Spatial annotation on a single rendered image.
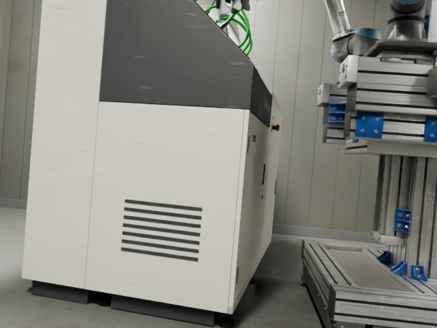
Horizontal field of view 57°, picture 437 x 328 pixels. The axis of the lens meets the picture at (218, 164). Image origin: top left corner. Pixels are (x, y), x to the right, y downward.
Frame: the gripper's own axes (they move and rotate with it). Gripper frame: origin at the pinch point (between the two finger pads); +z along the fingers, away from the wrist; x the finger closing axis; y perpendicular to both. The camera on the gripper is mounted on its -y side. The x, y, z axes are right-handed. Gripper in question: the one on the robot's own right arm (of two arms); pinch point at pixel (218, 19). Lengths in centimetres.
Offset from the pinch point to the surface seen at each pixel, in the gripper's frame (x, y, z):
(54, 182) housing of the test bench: -35, -51, 76
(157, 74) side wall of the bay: -34.8, -11.9, 32.4
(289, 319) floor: -11, 43, 122
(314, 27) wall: 180, 38, -57
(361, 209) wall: 188, 90, 94
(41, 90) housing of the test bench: -35, -60, 41
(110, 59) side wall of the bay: -35, -31, 27
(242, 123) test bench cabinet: -35, 21, 48
